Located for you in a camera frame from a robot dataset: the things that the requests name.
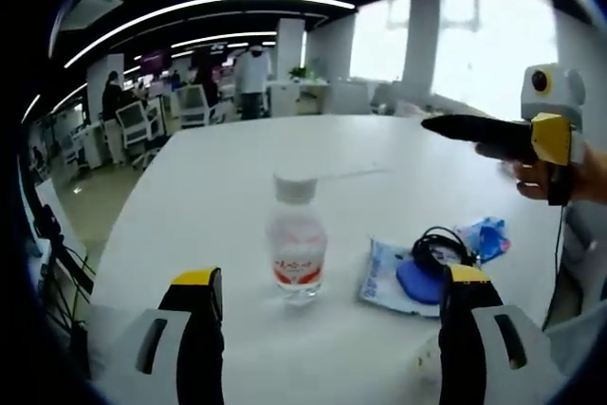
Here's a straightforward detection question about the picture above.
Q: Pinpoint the white table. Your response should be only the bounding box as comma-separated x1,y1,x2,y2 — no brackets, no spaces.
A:
89,113,565,405

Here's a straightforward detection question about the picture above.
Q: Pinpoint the long ceiling light strip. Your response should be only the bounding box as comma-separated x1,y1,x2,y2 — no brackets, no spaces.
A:
64,0,357,69

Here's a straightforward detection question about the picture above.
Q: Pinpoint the purple wall screen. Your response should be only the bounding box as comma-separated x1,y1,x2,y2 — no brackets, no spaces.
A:
139,51,167,72

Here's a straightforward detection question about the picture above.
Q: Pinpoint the large window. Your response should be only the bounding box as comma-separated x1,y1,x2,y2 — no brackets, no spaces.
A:
350,0,412,82
429,0,559,107

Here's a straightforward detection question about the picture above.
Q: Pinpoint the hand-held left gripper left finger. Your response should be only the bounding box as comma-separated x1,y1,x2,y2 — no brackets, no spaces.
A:
128,267,226,405

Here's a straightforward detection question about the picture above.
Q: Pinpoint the green potted plant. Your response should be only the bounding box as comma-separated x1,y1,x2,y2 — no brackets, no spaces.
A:
289,64,317,82

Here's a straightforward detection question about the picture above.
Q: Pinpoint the white cabinet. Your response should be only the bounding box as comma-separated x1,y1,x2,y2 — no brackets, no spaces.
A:
267,80,331,117

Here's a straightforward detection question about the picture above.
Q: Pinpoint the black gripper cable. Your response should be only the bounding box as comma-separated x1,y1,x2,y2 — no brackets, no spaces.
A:
543,203,570,330

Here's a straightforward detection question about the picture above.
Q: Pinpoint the clear plastic bottle red label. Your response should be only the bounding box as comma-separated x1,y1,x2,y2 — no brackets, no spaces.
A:
264,174,329,307

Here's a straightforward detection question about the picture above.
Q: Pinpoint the clear pouch with blue pad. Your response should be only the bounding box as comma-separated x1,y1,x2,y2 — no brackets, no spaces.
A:
358,236,450,320

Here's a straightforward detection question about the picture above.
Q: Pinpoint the ceiling air conditioner panel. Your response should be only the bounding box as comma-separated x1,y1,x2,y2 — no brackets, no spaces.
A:
61,0,124,34

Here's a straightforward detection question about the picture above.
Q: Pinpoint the blue printed packet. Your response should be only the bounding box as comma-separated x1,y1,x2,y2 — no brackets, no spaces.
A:
453,216,513,264

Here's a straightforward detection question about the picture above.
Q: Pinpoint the black stand with cables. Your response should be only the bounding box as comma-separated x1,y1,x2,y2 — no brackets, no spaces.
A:
35,203,96,340

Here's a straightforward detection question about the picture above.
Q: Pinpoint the person's right hand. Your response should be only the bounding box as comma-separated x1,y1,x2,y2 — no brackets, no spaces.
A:
512,143,598,203

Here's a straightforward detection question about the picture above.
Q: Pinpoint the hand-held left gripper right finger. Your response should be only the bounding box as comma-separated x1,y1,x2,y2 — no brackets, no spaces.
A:
438,263,554,405

